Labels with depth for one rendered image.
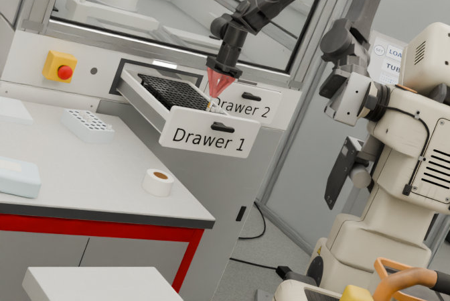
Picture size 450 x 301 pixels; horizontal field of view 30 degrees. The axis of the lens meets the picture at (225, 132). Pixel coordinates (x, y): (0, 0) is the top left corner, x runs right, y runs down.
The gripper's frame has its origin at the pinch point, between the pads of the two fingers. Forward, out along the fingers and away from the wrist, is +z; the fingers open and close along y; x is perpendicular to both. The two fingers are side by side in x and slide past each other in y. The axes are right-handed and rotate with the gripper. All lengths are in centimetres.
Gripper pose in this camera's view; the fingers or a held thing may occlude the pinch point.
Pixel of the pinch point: (213, 94)
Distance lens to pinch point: 232.1
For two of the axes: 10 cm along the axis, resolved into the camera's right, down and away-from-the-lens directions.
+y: 4.8, 3.6, -8.0
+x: 8.0, 1.9, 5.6
